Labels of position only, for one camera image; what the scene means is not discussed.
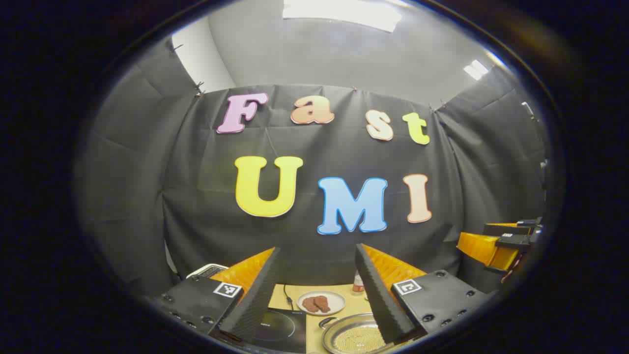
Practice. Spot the round white plate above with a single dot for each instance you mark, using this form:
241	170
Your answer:
334	299

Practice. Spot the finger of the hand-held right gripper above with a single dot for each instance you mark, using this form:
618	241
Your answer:
484	248
506	229

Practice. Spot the white toaster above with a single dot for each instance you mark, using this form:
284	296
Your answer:
206	270

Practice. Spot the small ceiling light panel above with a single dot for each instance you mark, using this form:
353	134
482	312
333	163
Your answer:
475	70

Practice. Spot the large pile of soybeans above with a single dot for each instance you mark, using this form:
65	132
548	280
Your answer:
358	339

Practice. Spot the black induction cooktop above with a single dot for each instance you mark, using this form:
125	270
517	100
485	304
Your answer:
287	332

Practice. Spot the large ceiling light panel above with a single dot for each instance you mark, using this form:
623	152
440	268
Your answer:
344	12

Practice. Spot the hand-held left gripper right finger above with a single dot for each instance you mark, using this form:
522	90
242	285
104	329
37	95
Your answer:
378	300

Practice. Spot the clear plastic water bottle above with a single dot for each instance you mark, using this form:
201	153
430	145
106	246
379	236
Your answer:
358	284

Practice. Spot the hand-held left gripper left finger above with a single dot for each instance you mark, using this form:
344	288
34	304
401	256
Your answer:
255	300

